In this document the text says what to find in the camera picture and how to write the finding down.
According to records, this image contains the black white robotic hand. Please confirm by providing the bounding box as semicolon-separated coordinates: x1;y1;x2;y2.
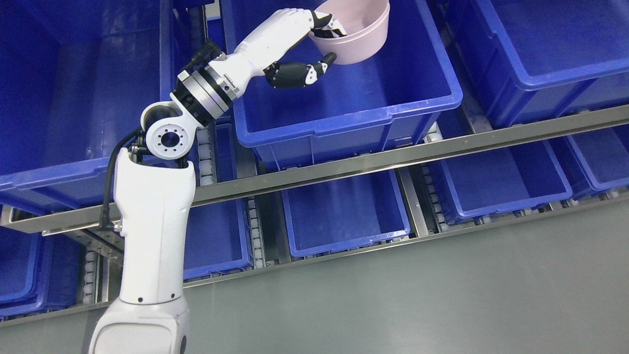
229;7;347;90

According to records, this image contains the far right lower blue bin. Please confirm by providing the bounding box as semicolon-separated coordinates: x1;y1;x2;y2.
549;124;629;200

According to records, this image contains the centre lower blue bin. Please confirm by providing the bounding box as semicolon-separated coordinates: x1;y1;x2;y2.
281;170;411;258

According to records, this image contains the right upper blue bin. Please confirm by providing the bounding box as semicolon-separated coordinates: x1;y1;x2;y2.
443;0;629;128

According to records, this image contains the far left lower blue bin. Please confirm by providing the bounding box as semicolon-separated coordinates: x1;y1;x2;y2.
0;227;83;320

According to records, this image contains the pink bowl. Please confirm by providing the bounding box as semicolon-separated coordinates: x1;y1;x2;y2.
309;0;391;65

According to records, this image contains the left upper blue bin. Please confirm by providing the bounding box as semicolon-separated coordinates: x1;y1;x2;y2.
0;0;173;215

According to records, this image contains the steel shelf rail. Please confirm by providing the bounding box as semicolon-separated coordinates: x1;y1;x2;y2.
0;104;629;236

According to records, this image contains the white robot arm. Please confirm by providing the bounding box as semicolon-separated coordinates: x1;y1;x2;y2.
88;39;236;354

